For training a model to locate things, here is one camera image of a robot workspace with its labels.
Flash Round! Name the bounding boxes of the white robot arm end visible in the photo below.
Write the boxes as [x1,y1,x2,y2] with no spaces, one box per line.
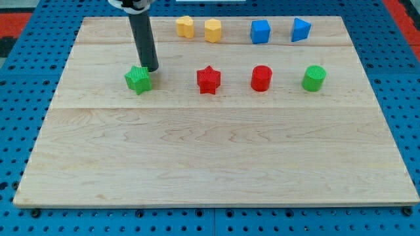
[108,0,156,14]

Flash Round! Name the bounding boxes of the red star block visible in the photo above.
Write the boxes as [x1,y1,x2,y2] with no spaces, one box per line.
[196,66,221,94]

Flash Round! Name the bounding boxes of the red cylinder block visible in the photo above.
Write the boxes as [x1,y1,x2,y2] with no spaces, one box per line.
[251,65,272,92]

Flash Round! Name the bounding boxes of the green star block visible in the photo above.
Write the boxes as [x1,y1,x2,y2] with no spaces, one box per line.
[124,66,152,95]

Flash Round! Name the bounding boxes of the yellow hexagon block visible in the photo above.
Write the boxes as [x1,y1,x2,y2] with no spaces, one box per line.
[205,18,222,43]

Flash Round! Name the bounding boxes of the yellow heart block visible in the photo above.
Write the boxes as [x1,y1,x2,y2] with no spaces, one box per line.
[175,16,195,39]

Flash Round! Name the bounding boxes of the blue cube block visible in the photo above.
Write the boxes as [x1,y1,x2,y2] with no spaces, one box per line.
[250,20,271,44]

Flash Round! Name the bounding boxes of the green cylinder block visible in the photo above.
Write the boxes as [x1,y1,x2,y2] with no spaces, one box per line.
[302,65,327,92]

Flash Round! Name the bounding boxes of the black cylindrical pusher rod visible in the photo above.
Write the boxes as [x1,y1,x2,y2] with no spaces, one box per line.
[129,11,159,72]

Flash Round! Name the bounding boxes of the blue triangle block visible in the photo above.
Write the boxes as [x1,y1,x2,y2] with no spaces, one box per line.
[291,18,312,42]

